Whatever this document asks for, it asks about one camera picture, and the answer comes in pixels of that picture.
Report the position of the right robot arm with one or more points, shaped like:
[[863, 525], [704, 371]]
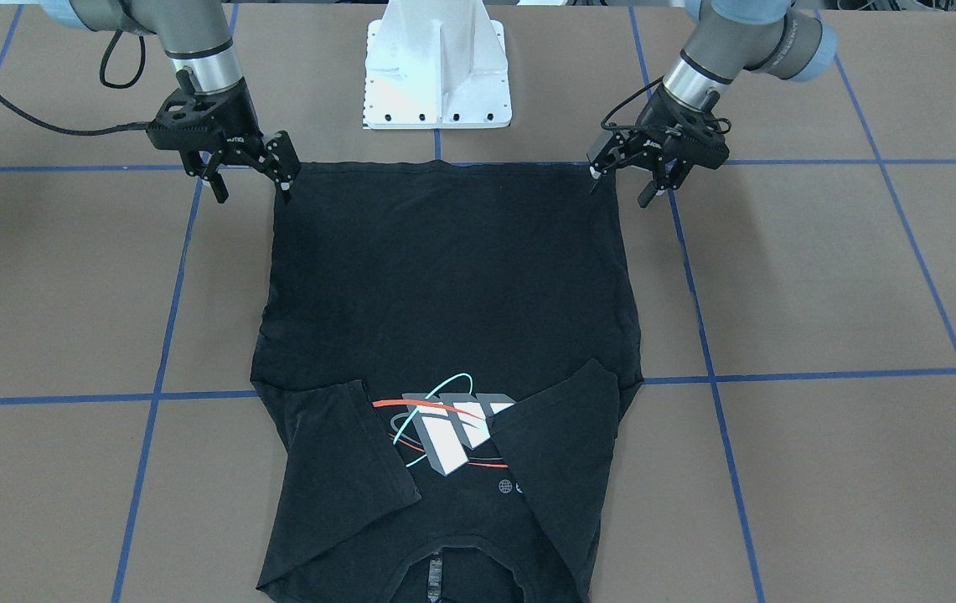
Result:
[[195, 36]]

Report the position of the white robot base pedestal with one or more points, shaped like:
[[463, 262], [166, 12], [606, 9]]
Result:
[[436, 65]]

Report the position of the black graphic t-shirt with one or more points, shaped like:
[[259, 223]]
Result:
[[446, 353]]

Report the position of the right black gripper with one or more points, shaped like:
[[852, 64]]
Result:
[[236, 128]]

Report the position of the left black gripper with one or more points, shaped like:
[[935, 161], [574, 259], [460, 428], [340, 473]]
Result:
[[669, 136]]

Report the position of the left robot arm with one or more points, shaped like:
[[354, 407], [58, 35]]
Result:
[[766, 37]]

